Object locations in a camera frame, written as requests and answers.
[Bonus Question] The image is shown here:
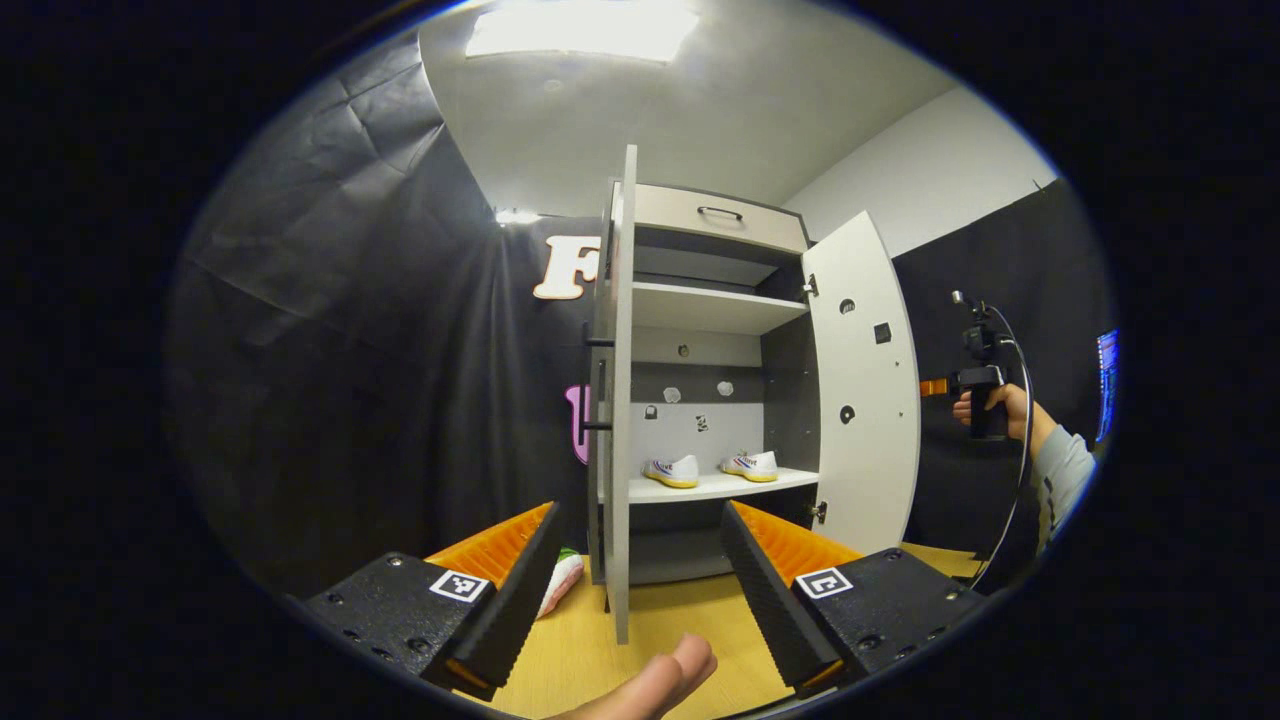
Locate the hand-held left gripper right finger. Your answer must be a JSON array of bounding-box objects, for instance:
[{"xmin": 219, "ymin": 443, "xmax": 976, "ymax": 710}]
[{"xmin": 720, "ymin": 500, "xmax": 991, "ymax": 698}]

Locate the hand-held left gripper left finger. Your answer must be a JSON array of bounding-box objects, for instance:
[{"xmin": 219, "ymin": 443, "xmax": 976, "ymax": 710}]
[{"xmin": 300, "ymin": 500, "xmax": 563, "ymax": 701}]

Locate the white cabinet door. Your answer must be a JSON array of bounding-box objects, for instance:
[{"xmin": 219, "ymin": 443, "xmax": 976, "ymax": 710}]
[
  {"xmin": 802, "ymin": 210, "xmax": 921, "ymax": 556},
  {"xmin": 585, "ymin": 145, "xmax": 638, "ymax": 646}
]

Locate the white shoe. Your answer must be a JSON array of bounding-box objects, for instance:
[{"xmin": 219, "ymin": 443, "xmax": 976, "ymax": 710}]
[
  {"xmin": 722, "ymin": 450, "xmax": 779, "ymax": 483},
  {"xmin": 642, "ymin": 455, "xmax": 701, "ymax": 489}
]

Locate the white shoe cabinet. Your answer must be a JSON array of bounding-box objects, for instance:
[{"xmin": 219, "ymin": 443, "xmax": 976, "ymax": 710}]
[{"xmin": 583, "ymin": 145, "xmax": 921, "ymax": 646}]

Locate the white cabinet shelf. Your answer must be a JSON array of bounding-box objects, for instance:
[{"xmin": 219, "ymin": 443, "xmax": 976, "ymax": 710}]
[
  {"xmin": 628, "ymin": 468, "xmax": 821, "ymax": 504},
  {"xmin": 630, "ymin": 282, "xmax": 809, "ymax": 336}
]

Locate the white cabinet drawer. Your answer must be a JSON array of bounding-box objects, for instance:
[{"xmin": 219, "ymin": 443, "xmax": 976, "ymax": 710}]
[{"xmin": 612, "ymin": 182, "xmax": 809, "ymax": 254}]

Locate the pink and green toy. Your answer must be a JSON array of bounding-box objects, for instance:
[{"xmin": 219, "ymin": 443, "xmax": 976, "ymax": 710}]
[{"xmin": 537, "ymin": 548, "xmax": 586, "ymax": 619}]

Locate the blue lit screen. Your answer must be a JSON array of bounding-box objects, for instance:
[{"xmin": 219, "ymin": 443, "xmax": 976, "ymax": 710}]
[{"xmin": 1095, "ymin": 328, "xmax": 1119, "ymax": 443}]

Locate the ceiling light panel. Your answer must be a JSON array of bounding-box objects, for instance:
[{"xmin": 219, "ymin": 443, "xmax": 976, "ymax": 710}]
[{"xmin": 465, "ymin": 0, "xmax": 701, "ymax": 63}]

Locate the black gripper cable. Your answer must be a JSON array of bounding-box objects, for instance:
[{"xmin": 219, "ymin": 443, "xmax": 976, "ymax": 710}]
[{"xmin": 985, "ymin": 305, "xmax": 1036, "ymax": 591}]

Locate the black door handle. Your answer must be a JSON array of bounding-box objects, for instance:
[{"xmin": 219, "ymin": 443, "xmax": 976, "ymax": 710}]
[{"xmin": 583, "ymin": 325, "xmax": 616, "ymax": 433}]

